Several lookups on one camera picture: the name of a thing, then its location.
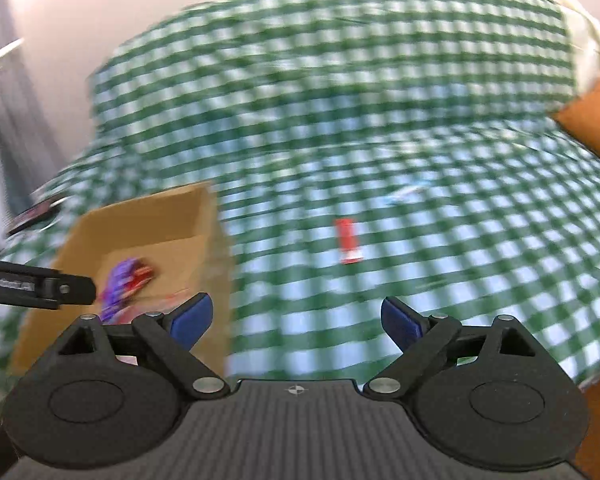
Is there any dark red drink pouch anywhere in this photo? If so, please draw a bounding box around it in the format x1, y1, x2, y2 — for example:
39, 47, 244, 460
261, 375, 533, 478
123, 259, 156, 307

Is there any purple chocolate bar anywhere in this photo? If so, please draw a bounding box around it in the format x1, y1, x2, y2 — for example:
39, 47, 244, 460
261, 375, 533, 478
99, 258, 140, 323

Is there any light blue snack stick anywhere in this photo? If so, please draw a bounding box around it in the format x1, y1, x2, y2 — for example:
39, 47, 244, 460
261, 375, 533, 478
384, 180, 434, 206

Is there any red white snack stick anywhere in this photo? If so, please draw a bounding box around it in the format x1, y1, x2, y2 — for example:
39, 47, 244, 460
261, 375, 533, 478
335, 218, 363, 264

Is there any black smartphone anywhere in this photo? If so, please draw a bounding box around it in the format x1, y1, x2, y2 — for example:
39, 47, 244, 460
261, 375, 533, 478
6, 195, 68, 236

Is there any brown cardboard box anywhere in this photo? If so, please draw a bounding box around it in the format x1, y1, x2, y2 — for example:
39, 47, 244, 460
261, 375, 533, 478
9, 181, 236, 378

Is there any green checkered sofa cover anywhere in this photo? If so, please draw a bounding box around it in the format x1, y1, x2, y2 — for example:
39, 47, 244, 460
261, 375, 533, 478
1, 0, 600, 382

